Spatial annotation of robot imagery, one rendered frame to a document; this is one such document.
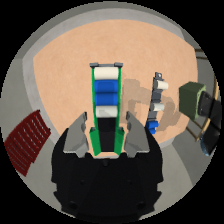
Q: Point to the blue plastic bar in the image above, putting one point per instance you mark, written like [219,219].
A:
[106,86]
[106,99]
[152,124]
[152,130]

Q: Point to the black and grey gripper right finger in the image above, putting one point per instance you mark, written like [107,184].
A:
[140,143]

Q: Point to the white plastic bar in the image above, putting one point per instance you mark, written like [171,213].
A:
[157,84]
[157,106]
[106,73]
[106,111]

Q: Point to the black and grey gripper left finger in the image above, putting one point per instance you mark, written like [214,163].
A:
[72,144]

